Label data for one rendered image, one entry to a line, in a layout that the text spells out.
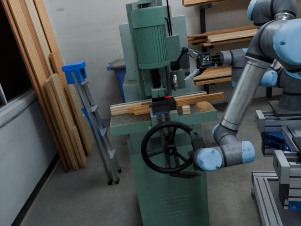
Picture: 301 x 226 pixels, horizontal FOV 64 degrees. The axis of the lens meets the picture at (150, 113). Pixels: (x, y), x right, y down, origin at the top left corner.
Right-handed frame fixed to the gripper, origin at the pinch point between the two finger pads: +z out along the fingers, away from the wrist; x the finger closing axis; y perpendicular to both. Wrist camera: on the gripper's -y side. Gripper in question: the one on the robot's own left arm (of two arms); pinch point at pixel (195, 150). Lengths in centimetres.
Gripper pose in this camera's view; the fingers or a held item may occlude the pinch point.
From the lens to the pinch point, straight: 116.9
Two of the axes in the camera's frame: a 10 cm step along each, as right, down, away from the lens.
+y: 1.9, 9.7, -1.4
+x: 9.8, -1.9, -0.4
